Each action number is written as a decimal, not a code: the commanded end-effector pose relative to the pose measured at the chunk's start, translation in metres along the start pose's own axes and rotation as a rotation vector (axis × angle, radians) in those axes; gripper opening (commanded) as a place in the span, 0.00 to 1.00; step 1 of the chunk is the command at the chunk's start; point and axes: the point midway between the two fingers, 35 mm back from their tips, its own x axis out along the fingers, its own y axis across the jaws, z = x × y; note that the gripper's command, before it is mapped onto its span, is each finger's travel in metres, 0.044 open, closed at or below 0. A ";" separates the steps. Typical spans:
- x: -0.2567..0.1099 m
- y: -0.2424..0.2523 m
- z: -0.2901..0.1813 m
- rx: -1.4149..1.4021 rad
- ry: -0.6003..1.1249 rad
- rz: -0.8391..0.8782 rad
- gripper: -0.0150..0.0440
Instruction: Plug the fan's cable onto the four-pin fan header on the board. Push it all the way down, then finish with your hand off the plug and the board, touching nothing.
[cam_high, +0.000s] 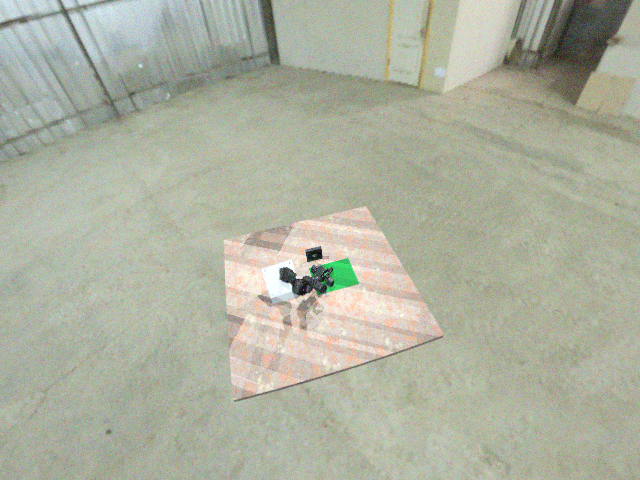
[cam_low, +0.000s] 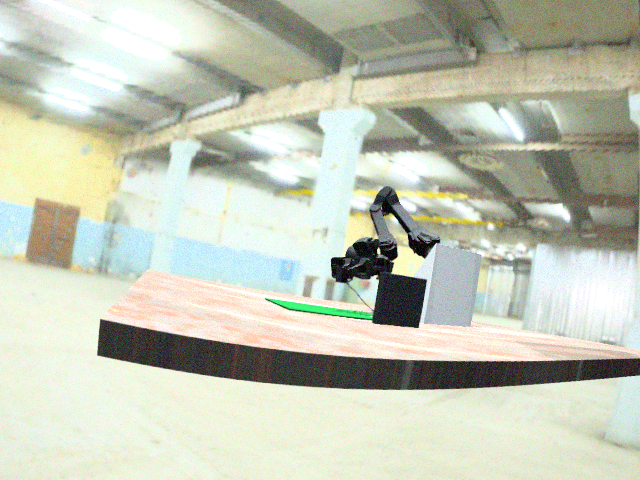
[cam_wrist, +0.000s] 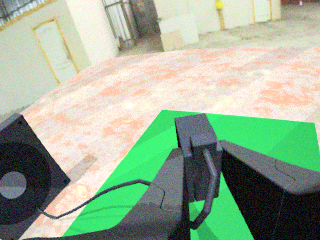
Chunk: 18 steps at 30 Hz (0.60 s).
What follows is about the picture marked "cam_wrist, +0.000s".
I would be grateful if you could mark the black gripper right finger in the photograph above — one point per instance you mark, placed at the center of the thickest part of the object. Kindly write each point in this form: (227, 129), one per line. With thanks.
(279, 201)

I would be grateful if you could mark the green circuit board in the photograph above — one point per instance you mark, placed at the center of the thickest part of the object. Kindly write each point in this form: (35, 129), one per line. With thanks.
(294, 142)

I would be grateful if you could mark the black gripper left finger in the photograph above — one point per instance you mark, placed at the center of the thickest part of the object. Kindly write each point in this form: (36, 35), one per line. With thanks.
(161, 214)

